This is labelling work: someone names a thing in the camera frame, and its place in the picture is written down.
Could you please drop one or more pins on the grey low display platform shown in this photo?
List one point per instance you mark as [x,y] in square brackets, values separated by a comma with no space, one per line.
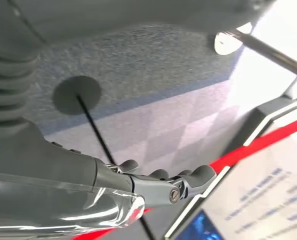
[263,198]

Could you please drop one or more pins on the chrome stanchion with round base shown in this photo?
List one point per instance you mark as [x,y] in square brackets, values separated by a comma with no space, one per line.
[271,53]

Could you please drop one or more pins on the dark blue speckled rug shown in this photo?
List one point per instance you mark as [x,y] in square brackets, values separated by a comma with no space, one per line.
[138,66]

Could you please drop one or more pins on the black stanchion with round base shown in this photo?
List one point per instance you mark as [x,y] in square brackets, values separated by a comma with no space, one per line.
[75,96]

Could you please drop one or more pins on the red barrier belt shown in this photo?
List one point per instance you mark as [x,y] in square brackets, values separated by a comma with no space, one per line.
[263,140]

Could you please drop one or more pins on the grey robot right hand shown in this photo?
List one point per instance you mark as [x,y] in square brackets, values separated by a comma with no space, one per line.
[51,172]

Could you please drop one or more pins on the grey robot body shell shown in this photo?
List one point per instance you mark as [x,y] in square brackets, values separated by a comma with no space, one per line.
[128,13]

